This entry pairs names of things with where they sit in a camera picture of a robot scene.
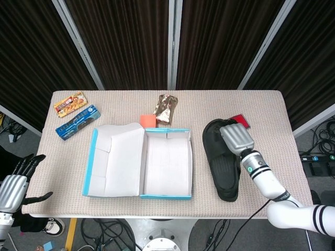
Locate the black power strip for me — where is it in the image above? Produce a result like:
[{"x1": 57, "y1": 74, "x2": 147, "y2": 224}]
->
[{"x1": 299, "y1": 154, "x2": 335, "y2": 163}]

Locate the black floor cable tangle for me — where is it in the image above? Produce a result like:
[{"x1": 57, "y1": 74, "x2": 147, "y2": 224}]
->
[
  {"x1": 311, "y1": 122, "x2": 335, "y2": 155},
  {"x1": 80, "y1": 218, "x2": 138, "y2": 251}
]

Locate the red flat stamp pad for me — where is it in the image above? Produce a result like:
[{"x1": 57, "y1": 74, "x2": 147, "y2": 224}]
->
[{"x1": 229, "y1": 113, "x2": 251, "y2": 130}]

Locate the crumpled foil snack wrapper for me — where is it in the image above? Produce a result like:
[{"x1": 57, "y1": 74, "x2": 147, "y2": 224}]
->
[{"x1": 153, "y1": 94, "x2": 178, "y2": 125}]

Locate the dark ribbed partition panel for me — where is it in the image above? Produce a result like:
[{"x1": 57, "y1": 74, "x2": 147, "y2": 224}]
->
[
  {"x1": 243, "y1": 0, "x2": 335, "y2": 131},
  {"x1": 176, "y1": 0, "x2": 286, "y2": 91},
  {"x1": 0, "y1": 0, "x2": 99, "y2": 131},
  {"x1": 65, "y1": 0, "x2": 173, "y2": 91}
]

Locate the black power adapter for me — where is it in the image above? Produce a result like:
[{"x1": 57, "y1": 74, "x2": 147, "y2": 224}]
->
[{"x1": 310, "y1": 162, "x2": 325, "y2": 176}]

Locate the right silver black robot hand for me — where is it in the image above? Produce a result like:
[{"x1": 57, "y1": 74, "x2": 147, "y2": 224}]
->
[{"x1": 219, "y1": 122, "x2": 256, "y2": 155}]

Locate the yellow orange snack packet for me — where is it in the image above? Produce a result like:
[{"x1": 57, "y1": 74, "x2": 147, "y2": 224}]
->
[{"x1": 53, "y1": 90, "x2": 89, "y2": 118}]

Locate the orange sticky note block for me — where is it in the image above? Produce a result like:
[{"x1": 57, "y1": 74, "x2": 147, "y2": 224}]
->
[{"x1": 140, "y1": 114, "x2": 157, "y2": 129}]

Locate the grey metal partition post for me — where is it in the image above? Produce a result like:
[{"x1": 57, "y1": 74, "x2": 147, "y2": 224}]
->
[
  {"x1": 237, "y1": 0, "x2": 298, "y2": 91},
  {"x1": 167, "y1": 0, "x2": 183, "y2": 91},
  {"x1": 0, "y1": 104, "x2": 42, "y2": 137},
  {"x1": 51, "y1": 0, "x2": 105, "y2": 91},
  {"x1": 293, "y1": 104, "x2": 335, "y2": 138}
]

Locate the white black sneaker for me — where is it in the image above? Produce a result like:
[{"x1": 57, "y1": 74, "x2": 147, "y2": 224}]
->
[{"x1": 41, "y1": 217, "x2": 65, "y2": 236}]

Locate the black cable with inline plug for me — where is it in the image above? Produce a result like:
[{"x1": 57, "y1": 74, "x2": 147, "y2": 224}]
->
[{"x1": 205, "y1": 219, "x2": 230, "y2": 251}]

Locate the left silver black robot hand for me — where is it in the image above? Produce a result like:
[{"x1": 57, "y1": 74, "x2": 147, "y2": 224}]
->
[{"x1": 0, "y1": 154, "x2": 54, "y2": 212}]

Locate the white silver robot base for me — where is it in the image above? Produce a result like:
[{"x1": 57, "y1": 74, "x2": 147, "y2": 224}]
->
[{"x1": 122, "y1": 218, "x2": 201, "y2": 251}]

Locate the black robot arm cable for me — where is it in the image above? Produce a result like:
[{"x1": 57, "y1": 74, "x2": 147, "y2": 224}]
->
[{"x1": 230, "y1": 199, "x2": 274, "y2": 251}]

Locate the beige woven table cloth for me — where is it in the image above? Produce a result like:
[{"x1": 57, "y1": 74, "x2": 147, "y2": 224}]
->
[{"x1": 21, "y1": 90, "x2": 314, "y2": 218}]

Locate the white blue shoebox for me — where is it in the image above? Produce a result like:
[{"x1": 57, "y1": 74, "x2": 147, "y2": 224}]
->
[{"x1": 82, "y1": 122, "x2": 194, "y2": 200}]

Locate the blue cookie package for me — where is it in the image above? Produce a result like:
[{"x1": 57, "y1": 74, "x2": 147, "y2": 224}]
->
[{"x1": 55, "y1": 104, "x2": 102, "y2": 141}]

